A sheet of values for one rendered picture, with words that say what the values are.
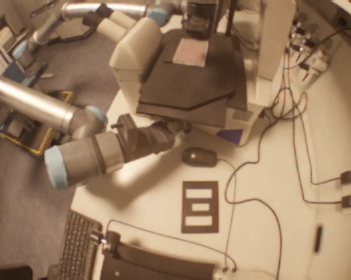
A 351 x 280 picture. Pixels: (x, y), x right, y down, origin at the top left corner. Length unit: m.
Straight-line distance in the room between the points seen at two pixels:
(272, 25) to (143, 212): 0.58
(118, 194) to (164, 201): 0.15
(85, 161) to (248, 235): 0.48
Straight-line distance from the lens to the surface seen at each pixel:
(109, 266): 0.45
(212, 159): 0.50
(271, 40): 0.41
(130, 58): 0.41
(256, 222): 0.54
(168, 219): 0.49
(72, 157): 0.33
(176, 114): 0.35
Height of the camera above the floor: 1.24
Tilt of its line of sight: 64 degrees down
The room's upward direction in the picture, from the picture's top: 4 degrees counter-clockwise
